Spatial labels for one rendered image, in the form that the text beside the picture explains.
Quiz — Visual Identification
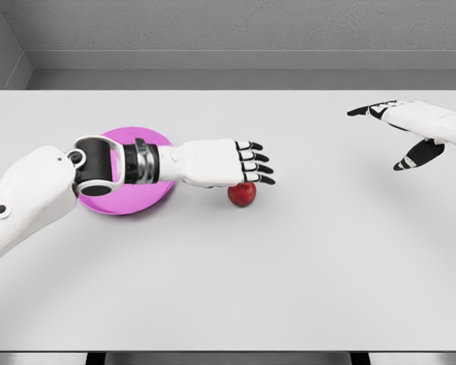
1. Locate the red apple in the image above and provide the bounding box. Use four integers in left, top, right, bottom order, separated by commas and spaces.
227, 182, 257, 208

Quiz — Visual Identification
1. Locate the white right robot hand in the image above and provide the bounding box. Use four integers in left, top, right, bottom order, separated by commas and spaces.
347, 100, 456, 172

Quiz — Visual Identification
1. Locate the pink plate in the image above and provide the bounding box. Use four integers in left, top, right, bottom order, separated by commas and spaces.
77, 126, 175, 217

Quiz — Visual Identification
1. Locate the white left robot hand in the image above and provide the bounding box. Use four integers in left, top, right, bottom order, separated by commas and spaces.
187, 138, 277, 189

